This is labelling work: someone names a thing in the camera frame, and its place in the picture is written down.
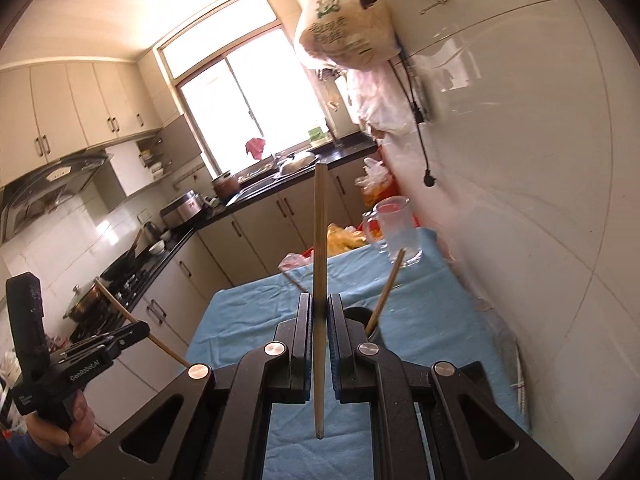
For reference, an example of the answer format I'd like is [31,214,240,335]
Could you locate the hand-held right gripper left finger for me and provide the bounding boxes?
[57,292,315,480]

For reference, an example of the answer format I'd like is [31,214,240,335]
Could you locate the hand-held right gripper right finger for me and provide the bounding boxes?
[327,294,573,480]

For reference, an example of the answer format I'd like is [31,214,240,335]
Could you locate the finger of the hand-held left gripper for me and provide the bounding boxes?
[47,321,151,361]

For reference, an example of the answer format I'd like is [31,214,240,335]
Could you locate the dark grey chopstick holder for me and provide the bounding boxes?
[343,305,387,350]

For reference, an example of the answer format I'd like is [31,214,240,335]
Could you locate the person's left hand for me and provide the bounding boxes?
[22,392,96,461]

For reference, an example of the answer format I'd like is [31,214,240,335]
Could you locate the steel pot with lid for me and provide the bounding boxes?
[62,284,108,322]

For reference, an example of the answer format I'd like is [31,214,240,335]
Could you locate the gas stove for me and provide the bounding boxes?
[65,255,161,331]

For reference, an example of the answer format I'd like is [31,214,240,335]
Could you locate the black wok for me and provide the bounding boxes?
[100,230,143,281]

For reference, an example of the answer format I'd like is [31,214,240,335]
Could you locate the pink plastic bag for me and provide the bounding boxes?
[277,252,316,273]

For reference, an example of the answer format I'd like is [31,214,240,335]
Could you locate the blue table cloth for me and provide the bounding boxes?
[185,227,531,480]

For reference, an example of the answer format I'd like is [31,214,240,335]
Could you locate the yellow plastic bag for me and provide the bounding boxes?
[327,225,368,256]

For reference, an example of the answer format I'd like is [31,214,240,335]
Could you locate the beige base cabinets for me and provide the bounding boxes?
[65,132,381,396]

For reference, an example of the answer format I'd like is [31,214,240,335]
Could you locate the clear glass mug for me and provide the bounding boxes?
[362,196,424,267]

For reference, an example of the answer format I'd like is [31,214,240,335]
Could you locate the silver rice cooker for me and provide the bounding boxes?
[160,190,206,230]

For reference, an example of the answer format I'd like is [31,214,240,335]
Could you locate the range hood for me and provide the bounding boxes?
[0,150,115,246]

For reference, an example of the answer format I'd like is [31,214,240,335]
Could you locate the white and orange plastic bag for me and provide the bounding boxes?
[356,157,396,206]

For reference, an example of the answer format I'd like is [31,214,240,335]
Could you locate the brown cooking pot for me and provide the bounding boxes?
[212,171,241,200]

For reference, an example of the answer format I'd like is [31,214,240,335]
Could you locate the open shelf with dishes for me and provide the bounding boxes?
[137,137,173,181]

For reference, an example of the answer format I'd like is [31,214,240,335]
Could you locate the steel pot lid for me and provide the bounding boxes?
[277,152,318,176]

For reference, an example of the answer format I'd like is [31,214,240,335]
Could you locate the kitchen window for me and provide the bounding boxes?
[155,0,336,181]

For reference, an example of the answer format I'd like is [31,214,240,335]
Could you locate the translucent plastic bags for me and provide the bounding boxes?
[345,55,436,136]

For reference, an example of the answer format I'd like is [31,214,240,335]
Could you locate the printed hanging plastic bag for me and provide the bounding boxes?
[294,0,401,70]

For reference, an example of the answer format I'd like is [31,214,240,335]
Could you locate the black power cable with plug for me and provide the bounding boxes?
[387,47,438,190]

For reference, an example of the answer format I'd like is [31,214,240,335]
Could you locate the beige wall cabinets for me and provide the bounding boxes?
[0,50,166,163]

